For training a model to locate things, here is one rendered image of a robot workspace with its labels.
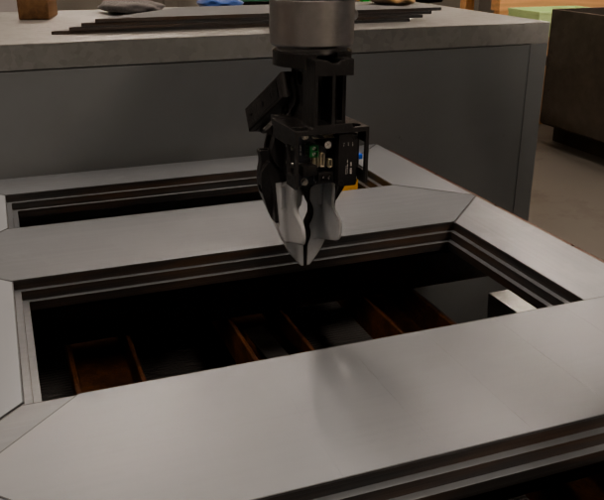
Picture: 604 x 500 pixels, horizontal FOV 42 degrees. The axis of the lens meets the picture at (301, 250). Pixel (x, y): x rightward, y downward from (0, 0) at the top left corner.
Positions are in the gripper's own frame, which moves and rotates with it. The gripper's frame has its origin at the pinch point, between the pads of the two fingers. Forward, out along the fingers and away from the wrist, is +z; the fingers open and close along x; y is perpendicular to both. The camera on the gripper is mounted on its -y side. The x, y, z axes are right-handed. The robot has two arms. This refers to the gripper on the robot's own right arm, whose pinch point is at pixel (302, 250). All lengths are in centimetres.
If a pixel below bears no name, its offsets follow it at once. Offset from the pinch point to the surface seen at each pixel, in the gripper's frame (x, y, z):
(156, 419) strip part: -18.3, 15.1, 6.5
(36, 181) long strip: -22, -57, 6
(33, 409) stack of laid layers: -27.2, 9.9, 6.6
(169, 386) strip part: -16.2, 10.7, 6.4
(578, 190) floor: 247, -238, 86
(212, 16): 12, -73, -17
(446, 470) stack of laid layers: 0.5, 27.9, 7.5
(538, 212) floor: 207, -217, 87
